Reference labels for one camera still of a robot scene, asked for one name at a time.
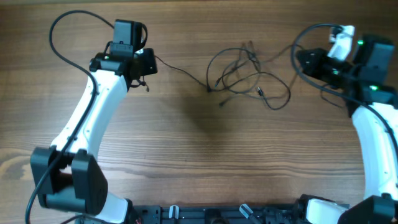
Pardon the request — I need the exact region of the black USB cable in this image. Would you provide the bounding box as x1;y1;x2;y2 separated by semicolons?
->
205;40;304;111
154;55;262;108

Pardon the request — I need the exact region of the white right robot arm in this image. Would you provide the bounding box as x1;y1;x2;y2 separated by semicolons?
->
292;34;397;223

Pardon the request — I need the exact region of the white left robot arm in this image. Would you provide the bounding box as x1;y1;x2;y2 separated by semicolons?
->
30;20;157;223

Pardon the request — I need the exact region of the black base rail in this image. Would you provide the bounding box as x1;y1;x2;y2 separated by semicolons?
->
124;204;307;224

